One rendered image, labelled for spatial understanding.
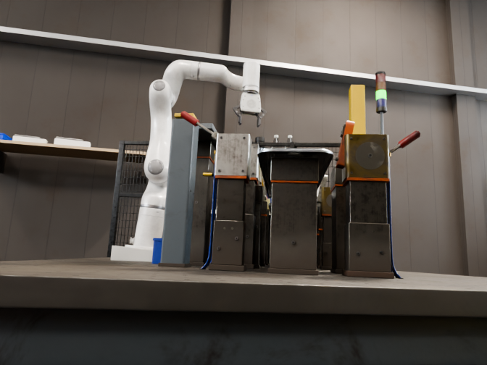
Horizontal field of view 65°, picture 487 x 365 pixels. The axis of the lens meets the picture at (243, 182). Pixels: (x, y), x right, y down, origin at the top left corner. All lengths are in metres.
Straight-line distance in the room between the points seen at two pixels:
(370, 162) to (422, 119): 4.98
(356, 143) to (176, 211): 0.53
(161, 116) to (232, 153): 0.91
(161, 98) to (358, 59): 4.31
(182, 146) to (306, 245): 0.47
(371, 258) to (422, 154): 4.87
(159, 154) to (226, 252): 0.89
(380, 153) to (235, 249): 0.44
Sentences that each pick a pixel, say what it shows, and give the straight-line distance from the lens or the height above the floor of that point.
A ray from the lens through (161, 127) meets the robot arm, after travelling 1.86.
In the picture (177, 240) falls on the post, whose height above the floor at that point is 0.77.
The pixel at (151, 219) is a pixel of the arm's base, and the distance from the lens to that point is 1.76.
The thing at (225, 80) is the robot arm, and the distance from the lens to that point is 1.99.
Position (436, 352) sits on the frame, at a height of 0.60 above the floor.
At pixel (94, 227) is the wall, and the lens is 4.69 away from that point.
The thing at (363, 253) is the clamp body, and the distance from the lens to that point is 0.99.
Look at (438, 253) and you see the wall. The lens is 5.72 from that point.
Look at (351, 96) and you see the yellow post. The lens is 2.93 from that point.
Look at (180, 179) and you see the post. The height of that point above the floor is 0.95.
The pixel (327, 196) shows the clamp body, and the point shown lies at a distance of 1.66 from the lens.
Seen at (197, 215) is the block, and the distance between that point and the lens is 1.36.
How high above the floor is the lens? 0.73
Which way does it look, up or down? 11 degrees up
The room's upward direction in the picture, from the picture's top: 3 degrees clockwise
